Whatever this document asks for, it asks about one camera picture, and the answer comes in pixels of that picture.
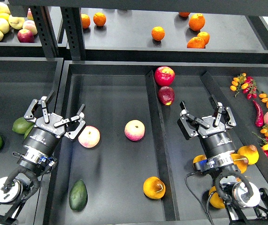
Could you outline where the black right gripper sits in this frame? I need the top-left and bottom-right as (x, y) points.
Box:
(177, 95), (237, 159)

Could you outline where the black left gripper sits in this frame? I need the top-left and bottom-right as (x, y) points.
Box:
(23, 96), (86, 159)

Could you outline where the dark green avocado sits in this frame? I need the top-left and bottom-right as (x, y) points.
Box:
(69, 179), (88, 211)

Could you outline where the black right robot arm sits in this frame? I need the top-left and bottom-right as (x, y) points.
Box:
(177, 95), (268, 225)

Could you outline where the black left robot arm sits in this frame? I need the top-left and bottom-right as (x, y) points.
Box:
(0, 96), (86, 225)

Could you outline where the green avocado upper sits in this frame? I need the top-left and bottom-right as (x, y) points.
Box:
(12, 117), (34, 134)

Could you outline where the yellow pear with brown top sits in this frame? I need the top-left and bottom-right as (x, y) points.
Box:
(237, 145), (259, 165)

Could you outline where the yellow pear middle pile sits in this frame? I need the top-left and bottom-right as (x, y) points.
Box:
(230, 153), (249, 173)

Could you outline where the yellow pear bottom pile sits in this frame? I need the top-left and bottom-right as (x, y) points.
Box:
(209, 192), (225, 209)

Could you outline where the dark red apple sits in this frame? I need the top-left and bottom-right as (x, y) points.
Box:
(158, 86), (175, 106)

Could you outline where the pink apple left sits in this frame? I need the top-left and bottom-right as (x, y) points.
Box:
(78, 126), (100, 148)

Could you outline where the bright red apple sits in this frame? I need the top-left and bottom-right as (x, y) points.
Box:
(154, 66), (175, 86)

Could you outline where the cherry tomato bunch upper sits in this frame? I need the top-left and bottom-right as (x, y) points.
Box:
(230, 73), (257, 99)

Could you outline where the red chili pepper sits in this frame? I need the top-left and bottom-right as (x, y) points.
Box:
(252, 99), (264, 128)

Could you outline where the orange on shelf front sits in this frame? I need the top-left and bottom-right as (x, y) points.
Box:
(187, 37), (206, 49)

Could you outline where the pink apple centre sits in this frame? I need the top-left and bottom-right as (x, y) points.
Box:
(124, 120), (145, 141)

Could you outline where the orange on shelf right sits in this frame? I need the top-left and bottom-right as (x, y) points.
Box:
(197, 31), (210, 45)

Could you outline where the black middle tray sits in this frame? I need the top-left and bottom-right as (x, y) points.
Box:
(43, 61), (268, 225)

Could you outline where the orange on shelf centre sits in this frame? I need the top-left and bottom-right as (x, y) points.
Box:
(151, 26), (165, 41)

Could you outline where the large orange on shelf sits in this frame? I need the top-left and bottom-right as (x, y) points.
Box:
(189, 13), (206, 31)

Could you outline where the red apple on shelf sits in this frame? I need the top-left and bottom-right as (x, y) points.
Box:
(17, 29), (35, 43)

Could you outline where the pale peach on shelf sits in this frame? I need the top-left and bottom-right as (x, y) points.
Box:
(23, 20), (38, 36)

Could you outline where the yellow apple on shelf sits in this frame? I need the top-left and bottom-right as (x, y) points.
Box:
(8, 15), (25, 30)

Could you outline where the pale yellow apple shelf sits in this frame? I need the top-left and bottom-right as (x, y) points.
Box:
(0, 18), (10, 34)

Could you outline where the black shelf upright post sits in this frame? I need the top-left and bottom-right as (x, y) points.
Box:
(60, 7), (86, 61)

